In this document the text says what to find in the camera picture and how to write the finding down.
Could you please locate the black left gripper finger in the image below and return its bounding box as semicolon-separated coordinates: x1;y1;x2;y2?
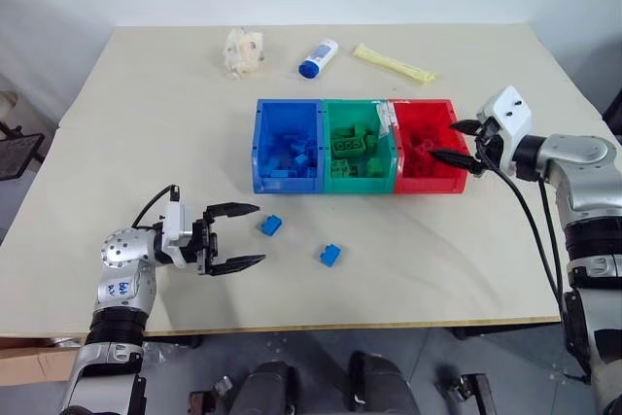
203;201;260;225
205;254;267;278

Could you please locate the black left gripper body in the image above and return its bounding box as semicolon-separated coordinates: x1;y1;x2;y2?
180;217;219;276

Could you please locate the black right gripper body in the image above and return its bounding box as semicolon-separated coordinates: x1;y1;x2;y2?
472;118;505;177

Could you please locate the red plastic bin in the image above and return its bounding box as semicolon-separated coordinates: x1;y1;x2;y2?
388;98;471;195

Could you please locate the white torn bin label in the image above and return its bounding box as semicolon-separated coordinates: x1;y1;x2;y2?
373;99;397;140

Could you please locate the blue plastic bin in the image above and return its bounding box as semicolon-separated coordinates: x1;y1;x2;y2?
251;97;326;194

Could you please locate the green plastic bin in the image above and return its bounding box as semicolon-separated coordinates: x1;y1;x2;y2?
320;98;400;194

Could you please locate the large green block with holes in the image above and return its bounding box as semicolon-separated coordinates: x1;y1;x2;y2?
330;134;366;159

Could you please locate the dark rounded shape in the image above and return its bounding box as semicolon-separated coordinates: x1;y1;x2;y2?
347;350;418;415
227;360;299;415

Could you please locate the black object at room edge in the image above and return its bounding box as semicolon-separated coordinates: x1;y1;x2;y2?
601;72;622;135

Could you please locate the crumpled clear plastic wrapper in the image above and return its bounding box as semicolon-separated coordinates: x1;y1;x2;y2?
217;26;267;81

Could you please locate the white tube with blue cap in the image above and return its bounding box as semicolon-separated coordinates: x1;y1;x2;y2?
297;38;340;80

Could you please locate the brown cardboard box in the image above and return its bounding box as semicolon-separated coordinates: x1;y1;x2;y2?
0;335;83;384

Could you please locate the black mesh chair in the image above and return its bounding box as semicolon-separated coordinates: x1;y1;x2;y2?
0;121;46;182

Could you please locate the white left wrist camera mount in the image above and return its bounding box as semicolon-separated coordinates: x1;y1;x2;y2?
158;185;195;269

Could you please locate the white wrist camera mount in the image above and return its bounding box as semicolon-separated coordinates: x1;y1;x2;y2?
475;85;534;177
158;185;195;269

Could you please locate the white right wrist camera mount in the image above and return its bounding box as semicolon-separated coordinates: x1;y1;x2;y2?
475;85;534;177

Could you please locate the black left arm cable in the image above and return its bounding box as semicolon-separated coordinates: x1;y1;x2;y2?
131;184;180;231

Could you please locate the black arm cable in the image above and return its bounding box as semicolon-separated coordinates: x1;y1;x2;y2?
536;176;568;299
478;140;570;324
131;184;180;231

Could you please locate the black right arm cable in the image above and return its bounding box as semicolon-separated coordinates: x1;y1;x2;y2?
478;140;570;324
536;176;568;299

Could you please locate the yellow cable tie packet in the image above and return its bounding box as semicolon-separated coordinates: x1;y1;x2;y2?
352;43;442;86

